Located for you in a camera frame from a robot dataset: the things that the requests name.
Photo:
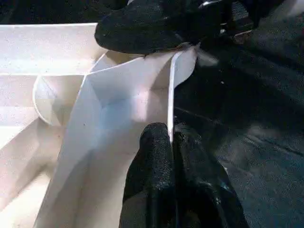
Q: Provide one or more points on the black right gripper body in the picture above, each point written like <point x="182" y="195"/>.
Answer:
<point x="247" y="16"/>

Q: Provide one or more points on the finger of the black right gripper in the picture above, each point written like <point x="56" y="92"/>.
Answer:
<point x="152" y="26"/>

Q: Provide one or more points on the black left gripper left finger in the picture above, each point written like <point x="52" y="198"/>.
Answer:
<point x="149" y="180"/>

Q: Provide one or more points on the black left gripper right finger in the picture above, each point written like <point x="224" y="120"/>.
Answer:
<point x="199" y="185"/>

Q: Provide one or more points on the white plastic table top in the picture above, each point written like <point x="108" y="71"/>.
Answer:
<point x="57" y="52"/>

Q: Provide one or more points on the black work mat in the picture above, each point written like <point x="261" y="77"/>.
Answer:
<point x="256" y="118"/>

